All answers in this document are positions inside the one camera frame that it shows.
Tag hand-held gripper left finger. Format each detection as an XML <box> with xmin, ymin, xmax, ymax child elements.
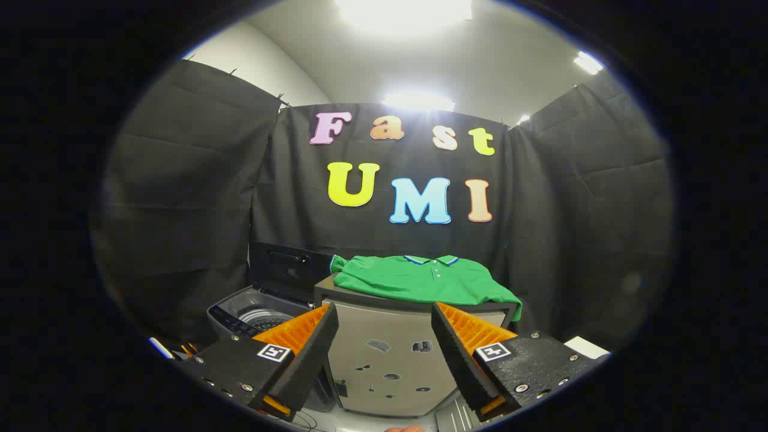
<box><xmin>180</xmin><ymin>303</ymin><xmax>340</xmax><ymax>422</ymax></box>

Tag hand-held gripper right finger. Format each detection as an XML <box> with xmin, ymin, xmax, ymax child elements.
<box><xmin>431</xmin><ymin>302</ymin><xmax>601</xmax><ymax>422</ymax></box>

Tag green polo shirt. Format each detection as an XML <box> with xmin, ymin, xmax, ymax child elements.
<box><xmin>329</xmin><ymin>254</ymin><xmax>523</xmax><ymax>322</ymax></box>

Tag grey top-load washing machine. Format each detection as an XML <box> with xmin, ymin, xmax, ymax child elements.
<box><xmin>207</xmin><ymin>285</ymin><xmax>337</xmax><ymax>413</ymax></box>

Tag dark washing machine lid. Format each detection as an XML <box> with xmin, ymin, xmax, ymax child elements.
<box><xmin>249</xmin><ymin>242</ymin><xmax>334</xmax><ymax>302</ymax></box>

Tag grey cabinet with dark top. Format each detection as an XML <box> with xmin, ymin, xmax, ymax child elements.
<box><xmin>314</xmin><ymin>275</ymin><xmax>523</xmax><ymax>418</ymax></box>

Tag thin black cable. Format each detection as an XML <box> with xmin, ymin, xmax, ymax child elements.
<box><xmin>287</xmin><ymin>410</ymin><xmax>328</xmax><ymax>431</ymax></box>

